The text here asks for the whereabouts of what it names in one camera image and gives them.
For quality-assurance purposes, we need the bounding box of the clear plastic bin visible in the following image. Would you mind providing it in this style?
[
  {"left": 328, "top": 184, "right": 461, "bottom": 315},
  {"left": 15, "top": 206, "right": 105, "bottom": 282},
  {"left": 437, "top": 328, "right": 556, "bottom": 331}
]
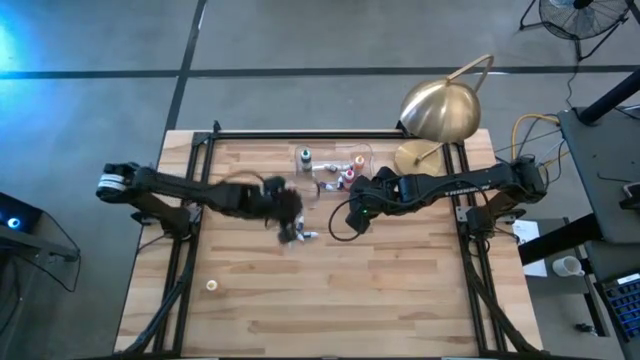
[{"left": 294, "top": 142, "right": 376, "bottom": 201}]

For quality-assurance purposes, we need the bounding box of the black side desk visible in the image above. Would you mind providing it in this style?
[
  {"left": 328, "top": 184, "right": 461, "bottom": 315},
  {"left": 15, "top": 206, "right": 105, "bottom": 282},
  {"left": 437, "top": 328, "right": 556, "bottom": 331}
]
[{"left": 557, "top": 104, "right": 640, "bottom": 246}]

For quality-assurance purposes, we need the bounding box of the yellow cable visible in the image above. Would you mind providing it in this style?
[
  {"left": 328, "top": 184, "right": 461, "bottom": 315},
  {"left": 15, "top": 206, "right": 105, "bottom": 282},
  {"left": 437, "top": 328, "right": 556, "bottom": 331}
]
[{"left": 509, "top": 113, "right": 571, "bottom": 169}]

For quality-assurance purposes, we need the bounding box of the white paper sheet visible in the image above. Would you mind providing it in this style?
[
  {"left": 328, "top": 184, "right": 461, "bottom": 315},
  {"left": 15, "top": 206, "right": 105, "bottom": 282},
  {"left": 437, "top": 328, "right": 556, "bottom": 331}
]
[{"left": 512, "top": 218, "right": 549, "bottom": 279}]

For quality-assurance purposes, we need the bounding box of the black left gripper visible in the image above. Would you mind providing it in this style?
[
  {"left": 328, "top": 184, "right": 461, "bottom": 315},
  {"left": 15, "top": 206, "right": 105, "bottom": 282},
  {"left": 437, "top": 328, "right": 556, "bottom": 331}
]
[{"left": 264, "top": 175, "right": 305, "bottom": 246}]

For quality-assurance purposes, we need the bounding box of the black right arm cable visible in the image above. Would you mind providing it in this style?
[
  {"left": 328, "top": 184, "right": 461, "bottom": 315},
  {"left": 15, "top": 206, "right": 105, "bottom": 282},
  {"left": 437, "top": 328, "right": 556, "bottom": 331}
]
[{"left": 327, "top": 197, "right": 361, "bottom": 243}]

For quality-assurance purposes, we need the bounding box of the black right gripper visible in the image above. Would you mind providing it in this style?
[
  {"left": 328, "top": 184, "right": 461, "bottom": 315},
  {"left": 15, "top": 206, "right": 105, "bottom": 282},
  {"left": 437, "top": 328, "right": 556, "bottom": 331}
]
[{"left": 347, "top": 167, "right": 404, "bottom": 211}]

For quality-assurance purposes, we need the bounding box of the black floor fan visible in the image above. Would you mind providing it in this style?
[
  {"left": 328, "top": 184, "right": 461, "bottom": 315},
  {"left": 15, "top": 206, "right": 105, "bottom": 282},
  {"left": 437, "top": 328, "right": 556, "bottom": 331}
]
[{"left": 518, "top": 0, "right": 632, "bottom": 62}]

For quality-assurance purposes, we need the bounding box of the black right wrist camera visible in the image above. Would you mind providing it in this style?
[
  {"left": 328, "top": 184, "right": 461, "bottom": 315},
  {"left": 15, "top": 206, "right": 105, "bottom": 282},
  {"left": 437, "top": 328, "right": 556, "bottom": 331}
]
[{"left": 344, "top": 202, "right": 374, "bottom": 235}]

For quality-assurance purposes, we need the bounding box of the backlit keyboard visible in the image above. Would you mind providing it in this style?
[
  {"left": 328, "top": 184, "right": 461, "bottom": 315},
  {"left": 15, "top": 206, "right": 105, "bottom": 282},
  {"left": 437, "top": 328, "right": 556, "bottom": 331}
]
[{"left": 597, "top": 272, "right": 640, "bottom": 344}]

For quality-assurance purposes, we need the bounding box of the white mug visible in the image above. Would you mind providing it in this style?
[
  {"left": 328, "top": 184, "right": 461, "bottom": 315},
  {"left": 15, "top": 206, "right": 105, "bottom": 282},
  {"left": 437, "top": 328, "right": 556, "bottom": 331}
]
[{"left": 551, "top": 255, "right": 586, "bottom": 278}]

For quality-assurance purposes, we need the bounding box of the black box with blue light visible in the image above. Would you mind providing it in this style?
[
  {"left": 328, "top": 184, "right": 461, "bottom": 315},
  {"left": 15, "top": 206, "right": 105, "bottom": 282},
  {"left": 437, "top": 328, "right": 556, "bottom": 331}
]
[{"left": 0, "top": 192, "right": 44, "bottom": 241}]

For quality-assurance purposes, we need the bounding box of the black slanted pole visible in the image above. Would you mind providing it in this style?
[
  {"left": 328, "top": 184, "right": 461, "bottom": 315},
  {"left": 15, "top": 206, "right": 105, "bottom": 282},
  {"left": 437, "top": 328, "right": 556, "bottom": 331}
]
[{"left": 578, "top": 67, "right": 640, "bottom": 126}]

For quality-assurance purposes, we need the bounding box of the gold dome desk lamp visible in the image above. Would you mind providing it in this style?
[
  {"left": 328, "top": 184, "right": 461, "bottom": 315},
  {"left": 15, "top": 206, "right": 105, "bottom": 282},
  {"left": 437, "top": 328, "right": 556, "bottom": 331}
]
[{"left": 393, "top": 53, "right": 496, "bottom": 177}]

